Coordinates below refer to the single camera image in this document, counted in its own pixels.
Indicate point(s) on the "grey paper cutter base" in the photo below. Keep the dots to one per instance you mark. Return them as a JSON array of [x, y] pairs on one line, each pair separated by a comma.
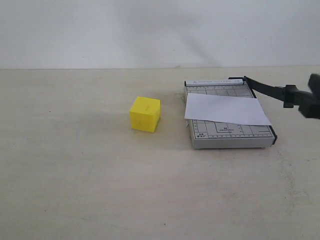
[[220, 135]]

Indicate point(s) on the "yellow foam cube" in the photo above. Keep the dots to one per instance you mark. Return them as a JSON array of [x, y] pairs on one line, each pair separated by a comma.
[[145, 114]]

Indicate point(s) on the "white paper sheet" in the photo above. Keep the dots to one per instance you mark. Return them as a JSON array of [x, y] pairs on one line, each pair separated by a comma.
[[225, 109]]

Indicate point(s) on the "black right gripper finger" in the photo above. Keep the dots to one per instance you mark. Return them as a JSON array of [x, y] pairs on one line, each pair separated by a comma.
[[314, 83]]

